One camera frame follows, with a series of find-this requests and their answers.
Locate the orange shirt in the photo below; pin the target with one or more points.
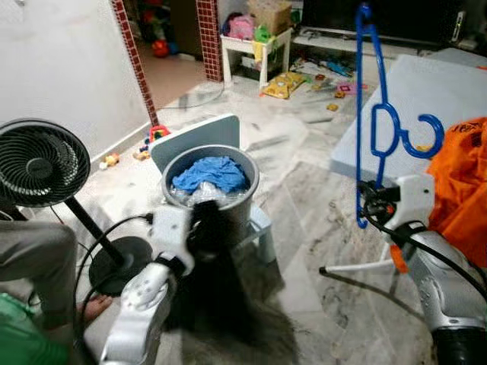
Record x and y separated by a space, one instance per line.
460 190

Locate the blue plastic clothes hanger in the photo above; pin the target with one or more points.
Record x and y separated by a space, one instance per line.
440 137

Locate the navy blue garment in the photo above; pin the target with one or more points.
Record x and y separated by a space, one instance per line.
213 281

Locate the grey laundry bucket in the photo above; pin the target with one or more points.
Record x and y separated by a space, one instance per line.
247 205

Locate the white plastic folding table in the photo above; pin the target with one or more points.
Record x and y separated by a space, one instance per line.
456 84

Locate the yellow patterned toy bag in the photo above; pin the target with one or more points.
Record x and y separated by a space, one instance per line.
283 85

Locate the light blue cloth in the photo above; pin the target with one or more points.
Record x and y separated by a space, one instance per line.
209 173

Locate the black television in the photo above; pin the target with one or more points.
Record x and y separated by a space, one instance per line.
396 19

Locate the small white kids table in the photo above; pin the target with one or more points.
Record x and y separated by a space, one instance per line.
278 39

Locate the light blue plastic chair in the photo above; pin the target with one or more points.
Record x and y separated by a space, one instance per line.
198 133

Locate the green toy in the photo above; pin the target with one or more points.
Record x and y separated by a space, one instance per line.
263 34

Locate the brown cardboard box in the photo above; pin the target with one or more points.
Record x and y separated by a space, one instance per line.
270 15

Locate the pink bag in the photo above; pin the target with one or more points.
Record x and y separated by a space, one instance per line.
240 28

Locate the red ball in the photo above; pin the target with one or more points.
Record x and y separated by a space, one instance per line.
160 49

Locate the black standing fan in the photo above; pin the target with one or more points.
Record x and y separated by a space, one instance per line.
38 163

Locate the person leg in grey trousers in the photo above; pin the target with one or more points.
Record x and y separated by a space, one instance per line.
38 258

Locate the green garment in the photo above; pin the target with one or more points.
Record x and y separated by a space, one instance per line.
27 338

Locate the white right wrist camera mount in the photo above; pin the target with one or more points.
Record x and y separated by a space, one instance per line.
415 199

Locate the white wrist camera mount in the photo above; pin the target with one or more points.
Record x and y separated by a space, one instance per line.
415 199
169 232

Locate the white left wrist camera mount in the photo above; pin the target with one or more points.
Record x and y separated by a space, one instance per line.
169 232

